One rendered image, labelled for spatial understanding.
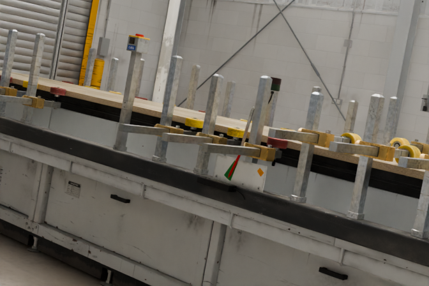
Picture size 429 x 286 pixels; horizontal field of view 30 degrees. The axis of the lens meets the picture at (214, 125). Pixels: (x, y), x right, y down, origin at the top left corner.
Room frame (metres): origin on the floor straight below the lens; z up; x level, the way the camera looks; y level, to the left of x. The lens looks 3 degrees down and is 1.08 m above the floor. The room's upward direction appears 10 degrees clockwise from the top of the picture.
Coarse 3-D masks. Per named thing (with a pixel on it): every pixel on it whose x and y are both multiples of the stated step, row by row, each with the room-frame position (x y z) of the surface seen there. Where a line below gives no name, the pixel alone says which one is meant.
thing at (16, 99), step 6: (0, 96) 3.91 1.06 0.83; (6, 96) 3.93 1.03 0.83; (12, 96) 3.96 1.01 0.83; (12, 102) 3.96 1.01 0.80; (18, 102) 3.99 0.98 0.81; (24, 102) 4.01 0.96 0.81; (30, 102) 4.04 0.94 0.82; (48, 102) 4.12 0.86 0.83; (54, 102) 4.15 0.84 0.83; (54, 108) 4.17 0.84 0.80
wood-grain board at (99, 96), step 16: (16, 80) 4.50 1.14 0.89; (48, 80) 5.14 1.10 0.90; (80, 96) 4.11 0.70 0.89; (96, 96) 4.09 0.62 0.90; (112, 96) 4.46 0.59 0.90; (144, 112) 3.78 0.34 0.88; (160, 112) 3.71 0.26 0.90; (176, 112) 3.92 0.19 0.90; (192, 112) 4.25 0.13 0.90; (224, 128) 3.45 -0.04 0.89; (288, 144) 3.21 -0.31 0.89; (352, 160) 3.01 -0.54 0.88; (416, 176) 2.83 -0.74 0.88
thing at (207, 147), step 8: (208, 144) 2.83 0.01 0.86; (216, 144) 2.87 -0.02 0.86; (208, 152) 2.83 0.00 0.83; (216, 152) 2.86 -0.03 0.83; (224, 152) 2.89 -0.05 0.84; (232, 152) 2.93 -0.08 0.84; (240, 152) 2.96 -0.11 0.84; (248, 152) 3.00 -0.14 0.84; (256, 152) 3.03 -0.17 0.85; (280, 152) 3.14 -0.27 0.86
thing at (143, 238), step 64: (64, 128) 4.21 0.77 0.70; (0, 192) 4.59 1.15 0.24; (64, 192) 4.20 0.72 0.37; (128, 192) 3.88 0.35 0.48; (320, 192) 3.11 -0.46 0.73; (384, 192) 2.93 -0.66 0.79; (64, 256) 4.13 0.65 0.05; (128, 256) 3.83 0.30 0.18; (192, 256) 3.56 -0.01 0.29; (256, 256) 3.32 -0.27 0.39
